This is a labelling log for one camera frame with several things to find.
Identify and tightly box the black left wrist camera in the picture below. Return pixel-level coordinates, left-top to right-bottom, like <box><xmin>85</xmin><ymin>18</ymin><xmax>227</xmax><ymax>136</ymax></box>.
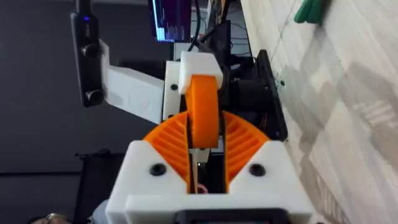
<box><xmin>70</xmin><ymin>0</ymin><xmax>106</xmax><ymax>108</ymax></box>

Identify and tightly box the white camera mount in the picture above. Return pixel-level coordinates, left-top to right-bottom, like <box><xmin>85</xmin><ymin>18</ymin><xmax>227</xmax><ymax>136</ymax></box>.
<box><xmin>98</xmin><ymin>39</ymin><xmax>165</xmax><ymax>125</ymax></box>

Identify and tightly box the green toy vegetable bundle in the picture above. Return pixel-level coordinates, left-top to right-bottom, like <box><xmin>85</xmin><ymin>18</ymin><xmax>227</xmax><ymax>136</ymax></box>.
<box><xmin>293</xmin><ymin>0</ymin><xmax>328</xmax><ymax>26</ymax></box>

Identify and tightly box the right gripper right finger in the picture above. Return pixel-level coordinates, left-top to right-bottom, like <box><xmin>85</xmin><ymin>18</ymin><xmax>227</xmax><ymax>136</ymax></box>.
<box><xmin>222</xmin><ymin>111</ymin><xmax>309</xmax><ymax>200</ymax></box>

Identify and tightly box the black cable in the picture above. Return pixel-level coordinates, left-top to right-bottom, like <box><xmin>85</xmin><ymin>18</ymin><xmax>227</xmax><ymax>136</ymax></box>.
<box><xmin>186</xmin><ymin>0</ymin><xmax>202</xmax><ymax>52</ymax></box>

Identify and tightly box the computer monitor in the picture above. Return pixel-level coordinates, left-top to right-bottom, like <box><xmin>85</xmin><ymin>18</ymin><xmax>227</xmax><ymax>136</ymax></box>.
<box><xmin>148</xmin><ymin>0</ymin><xmax>192</xmax><ymax>44</ymax></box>

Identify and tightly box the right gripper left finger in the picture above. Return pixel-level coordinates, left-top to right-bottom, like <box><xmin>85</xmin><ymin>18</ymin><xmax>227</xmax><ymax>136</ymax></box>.
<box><xmin>105</xmin><ymin>111</ymin><xmax>191</xmax><ymax>224</ymax></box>

